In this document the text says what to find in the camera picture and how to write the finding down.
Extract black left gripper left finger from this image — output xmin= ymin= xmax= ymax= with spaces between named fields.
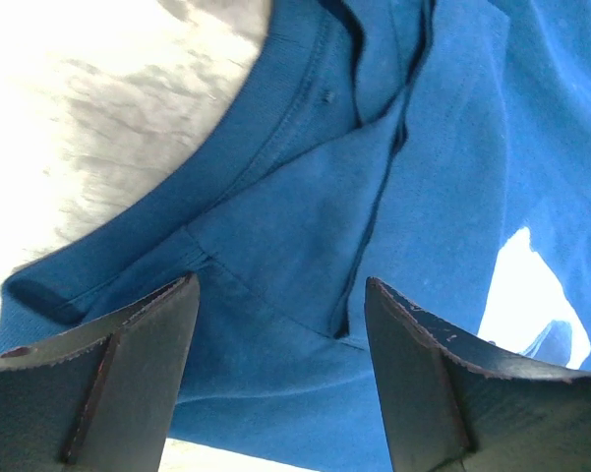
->
xmin=0 ymin=275 xmax=200 ymax=471

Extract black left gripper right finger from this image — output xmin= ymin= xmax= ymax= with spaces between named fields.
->
xmin=365 ymin=278 xmax=591 ymax=472

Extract blue Mickey t-shirt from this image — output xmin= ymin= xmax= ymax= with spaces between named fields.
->
xmin=0 ymin=1 xmax=591 ymax=471

